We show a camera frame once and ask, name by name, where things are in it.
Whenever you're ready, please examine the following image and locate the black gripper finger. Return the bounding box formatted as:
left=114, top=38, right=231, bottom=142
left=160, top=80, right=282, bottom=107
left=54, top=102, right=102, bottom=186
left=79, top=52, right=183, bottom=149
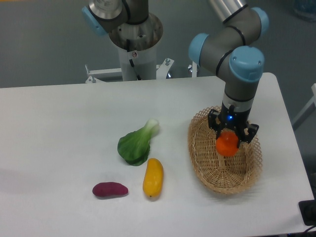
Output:
left=236, top=122, right=259, bottom=148
left=208, top=109, right=223, bottom=140

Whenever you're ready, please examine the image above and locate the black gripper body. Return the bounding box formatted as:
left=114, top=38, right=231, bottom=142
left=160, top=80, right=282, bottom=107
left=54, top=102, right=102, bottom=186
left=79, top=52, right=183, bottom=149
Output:
left=218, top=102, right=250, bottom=135

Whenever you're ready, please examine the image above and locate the orange fruit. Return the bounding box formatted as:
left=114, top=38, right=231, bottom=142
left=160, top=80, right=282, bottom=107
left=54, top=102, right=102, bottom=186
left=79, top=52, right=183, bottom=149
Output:
left=216, top=131, right=238, bottom=157

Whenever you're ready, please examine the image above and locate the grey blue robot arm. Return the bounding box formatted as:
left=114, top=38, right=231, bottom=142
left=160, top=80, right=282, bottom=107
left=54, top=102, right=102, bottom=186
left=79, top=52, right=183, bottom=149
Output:
left=82, top=0, right=269, bottom=143

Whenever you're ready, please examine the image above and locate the woven wicker basket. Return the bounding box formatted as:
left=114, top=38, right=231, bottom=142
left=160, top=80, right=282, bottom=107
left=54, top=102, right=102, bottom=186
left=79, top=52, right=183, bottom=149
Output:
left=188, top=107, right=262, bottom=195

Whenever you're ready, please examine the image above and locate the green bok choy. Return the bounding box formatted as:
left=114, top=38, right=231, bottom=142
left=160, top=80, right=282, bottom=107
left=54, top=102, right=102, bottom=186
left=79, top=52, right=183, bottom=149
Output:
left=117, top=118, right=159, bottom=166

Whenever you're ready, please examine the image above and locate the yellow mango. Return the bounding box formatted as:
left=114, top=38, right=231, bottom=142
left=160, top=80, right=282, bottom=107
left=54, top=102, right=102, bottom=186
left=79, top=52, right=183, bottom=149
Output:
left=143, top=158, right=164, bottom=198

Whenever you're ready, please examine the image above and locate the black device at table edge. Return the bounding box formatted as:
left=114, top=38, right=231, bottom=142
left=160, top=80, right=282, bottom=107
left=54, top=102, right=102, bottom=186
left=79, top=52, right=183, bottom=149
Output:
left=298, top=200, right=316, bottom=226

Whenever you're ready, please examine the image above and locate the purple sweet potato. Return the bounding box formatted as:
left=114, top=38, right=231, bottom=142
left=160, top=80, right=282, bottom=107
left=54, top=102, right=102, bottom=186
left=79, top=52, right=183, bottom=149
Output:
left=92, top=182, right=129, bottom=198

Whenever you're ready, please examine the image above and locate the white frame at right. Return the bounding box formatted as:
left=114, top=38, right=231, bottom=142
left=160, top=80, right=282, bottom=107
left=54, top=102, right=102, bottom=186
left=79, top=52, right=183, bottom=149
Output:
left=291, top=83, right=316, bottom=131

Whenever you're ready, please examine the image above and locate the white metal base frame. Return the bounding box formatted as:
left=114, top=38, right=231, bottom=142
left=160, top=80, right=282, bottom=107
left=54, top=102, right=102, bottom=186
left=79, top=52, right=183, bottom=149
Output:
left=84, top=58, right=198, bottom=83

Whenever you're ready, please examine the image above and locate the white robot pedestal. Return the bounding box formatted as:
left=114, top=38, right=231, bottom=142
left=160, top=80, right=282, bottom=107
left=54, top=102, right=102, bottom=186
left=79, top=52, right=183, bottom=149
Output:
left=109, top=13, right=163, bottom=80

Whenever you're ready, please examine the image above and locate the black pedestal cable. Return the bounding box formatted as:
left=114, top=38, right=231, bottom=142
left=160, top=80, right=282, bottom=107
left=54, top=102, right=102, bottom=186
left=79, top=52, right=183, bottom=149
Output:
left=126, top=39, right=142, bottom=81

